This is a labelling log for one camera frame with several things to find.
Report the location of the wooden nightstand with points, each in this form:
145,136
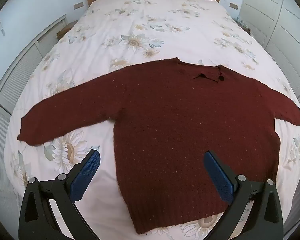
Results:
65,30
243,25

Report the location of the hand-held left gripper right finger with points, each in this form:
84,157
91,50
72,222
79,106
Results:
220,175

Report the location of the bed with floral duvet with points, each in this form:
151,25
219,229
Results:
140,17

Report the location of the white wardrobe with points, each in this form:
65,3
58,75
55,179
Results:
277,17

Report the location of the beige wall outlet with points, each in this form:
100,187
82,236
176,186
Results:
78,5
233,5

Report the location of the dark red knit sweater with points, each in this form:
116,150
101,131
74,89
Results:
177,117

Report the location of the white slatted cabinet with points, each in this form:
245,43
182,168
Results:
22,62

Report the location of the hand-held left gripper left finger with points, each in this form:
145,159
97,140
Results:
86,175

